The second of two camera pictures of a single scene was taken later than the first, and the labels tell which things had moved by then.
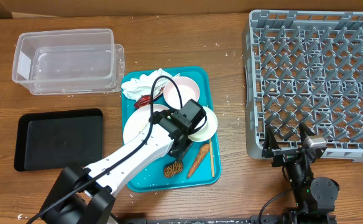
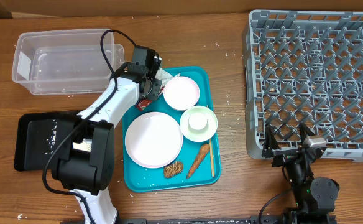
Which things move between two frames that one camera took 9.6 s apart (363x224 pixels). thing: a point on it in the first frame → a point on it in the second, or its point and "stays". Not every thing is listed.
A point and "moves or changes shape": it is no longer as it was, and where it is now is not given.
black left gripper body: (178, 154) → (154, 90)
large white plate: (138, 119) moves or changes shape
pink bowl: (189, 89) stays
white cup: (209, 130) stays
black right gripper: (270, 149) stays
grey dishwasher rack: (321, 68) stays
